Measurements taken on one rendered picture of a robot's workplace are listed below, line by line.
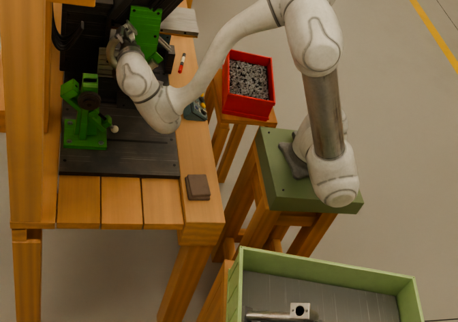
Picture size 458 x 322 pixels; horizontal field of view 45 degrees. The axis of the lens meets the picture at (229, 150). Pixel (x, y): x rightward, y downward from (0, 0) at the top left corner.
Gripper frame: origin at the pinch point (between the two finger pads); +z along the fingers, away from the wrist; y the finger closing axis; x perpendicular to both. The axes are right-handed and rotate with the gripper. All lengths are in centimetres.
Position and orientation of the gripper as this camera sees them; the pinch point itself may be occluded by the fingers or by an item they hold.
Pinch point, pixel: (127, 33)
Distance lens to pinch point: 207.1
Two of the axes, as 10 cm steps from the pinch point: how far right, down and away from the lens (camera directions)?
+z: -2.0, -5.5, 8.1
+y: -5.4, -6.2, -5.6
